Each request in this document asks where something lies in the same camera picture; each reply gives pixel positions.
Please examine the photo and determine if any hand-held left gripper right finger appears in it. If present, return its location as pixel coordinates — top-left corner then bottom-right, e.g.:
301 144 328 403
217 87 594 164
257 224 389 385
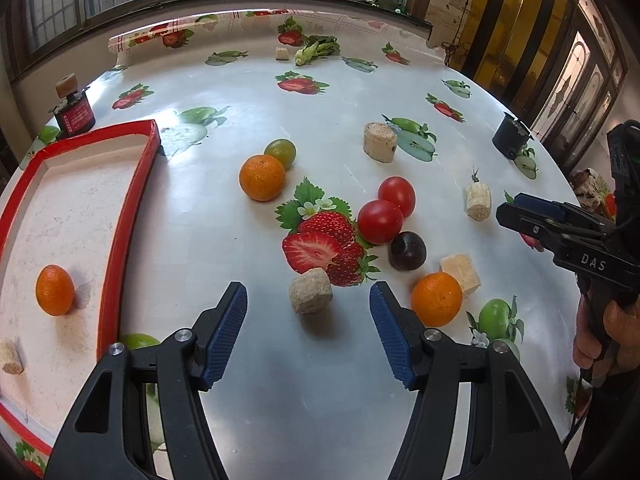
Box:
369 281 572 480

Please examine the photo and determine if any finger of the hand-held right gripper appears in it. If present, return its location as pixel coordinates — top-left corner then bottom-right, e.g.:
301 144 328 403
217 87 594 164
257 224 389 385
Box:
496 202 608 261
512 192 613 233

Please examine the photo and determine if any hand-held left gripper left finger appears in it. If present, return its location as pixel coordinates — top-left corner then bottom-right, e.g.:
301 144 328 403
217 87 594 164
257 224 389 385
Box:
44 281 249 480

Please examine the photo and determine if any red tomato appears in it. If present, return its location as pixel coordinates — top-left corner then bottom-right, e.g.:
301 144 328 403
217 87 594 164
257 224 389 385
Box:
377 176 416 218
357 200 404 245

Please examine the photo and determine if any orange mandarin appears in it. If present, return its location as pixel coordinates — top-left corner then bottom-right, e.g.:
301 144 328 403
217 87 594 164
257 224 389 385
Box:
410 271 463 327
239 154 287 202
35 264 76 317

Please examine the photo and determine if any red-rimmed white tray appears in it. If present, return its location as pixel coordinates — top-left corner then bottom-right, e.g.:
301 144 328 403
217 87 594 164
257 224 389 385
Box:
0 119 166 461

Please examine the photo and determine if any person's right hand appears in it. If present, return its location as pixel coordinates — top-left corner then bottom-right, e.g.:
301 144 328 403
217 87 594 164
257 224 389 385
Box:
572 285 640 388

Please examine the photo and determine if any small black cylinder device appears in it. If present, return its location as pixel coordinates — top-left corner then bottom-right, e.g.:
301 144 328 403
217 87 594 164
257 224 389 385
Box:
492 112 533 161

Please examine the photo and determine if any dark purple plum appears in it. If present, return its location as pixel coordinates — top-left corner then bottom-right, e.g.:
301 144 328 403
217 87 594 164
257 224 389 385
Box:
389 231 427 271

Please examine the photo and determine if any glass panel door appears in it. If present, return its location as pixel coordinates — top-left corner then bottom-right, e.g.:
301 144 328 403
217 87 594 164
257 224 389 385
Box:
530 0 631 171

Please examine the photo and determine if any black motor with red label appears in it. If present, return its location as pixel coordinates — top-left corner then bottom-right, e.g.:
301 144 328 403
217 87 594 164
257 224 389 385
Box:
48 87 97 139

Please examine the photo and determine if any green leafy vegetable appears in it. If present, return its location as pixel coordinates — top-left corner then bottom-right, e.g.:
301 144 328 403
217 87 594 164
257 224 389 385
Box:
294 35 342 66

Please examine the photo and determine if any brown cork roller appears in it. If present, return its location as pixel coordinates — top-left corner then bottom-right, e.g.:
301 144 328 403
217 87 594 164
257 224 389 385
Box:
55 74 80 99

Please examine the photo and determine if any black cable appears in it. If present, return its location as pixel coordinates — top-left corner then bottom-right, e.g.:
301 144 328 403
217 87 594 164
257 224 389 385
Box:
560 370 596 456

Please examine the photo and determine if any golden door frame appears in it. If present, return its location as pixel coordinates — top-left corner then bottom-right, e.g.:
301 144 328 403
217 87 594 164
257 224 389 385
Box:
462 0 576 111

